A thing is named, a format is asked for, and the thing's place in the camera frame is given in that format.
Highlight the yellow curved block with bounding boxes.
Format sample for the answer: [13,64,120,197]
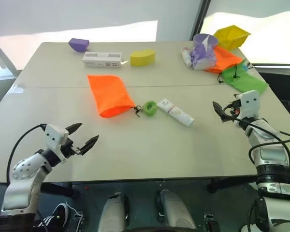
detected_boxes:
[130,49,157,67]

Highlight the green drawstring bag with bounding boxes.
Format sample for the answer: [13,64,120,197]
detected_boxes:
[217,63,269,94]

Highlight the small white tube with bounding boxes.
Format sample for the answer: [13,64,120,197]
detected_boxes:
[181,46,193,68]

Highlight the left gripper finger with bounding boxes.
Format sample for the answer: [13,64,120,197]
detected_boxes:
[79,135,100,157]
[64,123,83,136]

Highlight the crumpled orange drawstring bag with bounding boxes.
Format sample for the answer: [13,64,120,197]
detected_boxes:
[204,45,244,74]

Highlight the white cardboard box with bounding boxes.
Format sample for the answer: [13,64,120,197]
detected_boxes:
[82,51,129,69]

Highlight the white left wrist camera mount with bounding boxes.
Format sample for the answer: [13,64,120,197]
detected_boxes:
[43,124,69,161]

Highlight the lavender wrapped package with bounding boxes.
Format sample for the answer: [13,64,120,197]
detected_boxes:
[188,45,218,71]

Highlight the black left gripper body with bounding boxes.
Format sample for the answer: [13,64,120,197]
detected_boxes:
[60,137,84,159]

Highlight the orange drawstring bag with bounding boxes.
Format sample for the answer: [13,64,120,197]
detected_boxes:
[87,74,144,119]
[204,45,244,74]

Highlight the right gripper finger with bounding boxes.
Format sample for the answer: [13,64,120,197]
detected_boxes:
[212,101,229,123]

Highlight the white cream tube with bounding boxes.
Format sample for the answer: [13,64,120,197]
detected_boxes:
[157,98,195,127]

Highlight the black table frame bar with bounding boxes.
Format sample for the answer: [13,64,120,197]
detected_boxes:
[41,182,79,200]

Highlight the purple round cup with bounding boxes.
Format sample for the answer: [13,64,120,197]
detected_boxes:
[192,33,219,54]

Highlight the green foam ring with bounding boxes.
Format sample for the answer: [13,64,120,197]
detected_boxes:
[142,100,158,115]

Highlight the grey rounded robot leg cover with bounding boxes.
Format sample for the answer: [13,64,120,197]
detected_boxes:
[97,192,131,232]
[155,189,197,232]

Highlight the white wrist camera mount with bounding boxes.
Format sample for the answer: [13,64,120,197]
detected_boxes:
[43,124,69,161]
[234,89,261,121]

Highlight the purple bowl-shaped block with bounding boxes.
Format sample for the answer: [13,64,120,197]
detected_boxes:
[68,38,90,53]

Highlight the yellow plastic bin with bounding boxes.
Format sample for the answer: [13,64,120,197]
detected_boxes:
[212,25,251,51]

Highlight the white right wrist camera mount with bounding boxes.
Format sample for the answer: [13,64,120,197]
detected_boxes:
[234,89,261,121]

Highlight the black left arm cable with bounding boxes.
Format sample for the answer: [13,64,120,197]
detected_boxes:
[6,123,49,184]

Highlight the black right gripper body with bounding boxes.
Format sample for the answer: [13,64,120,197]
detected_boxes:
[228,94,243,116]

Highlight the dark window frame post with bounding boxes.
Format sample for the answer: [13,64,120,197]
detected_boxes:
[190,0,211,41]

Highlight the black shoe white stripes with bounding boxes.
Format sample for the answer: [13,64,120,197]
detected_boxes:
[37,203,71,232]

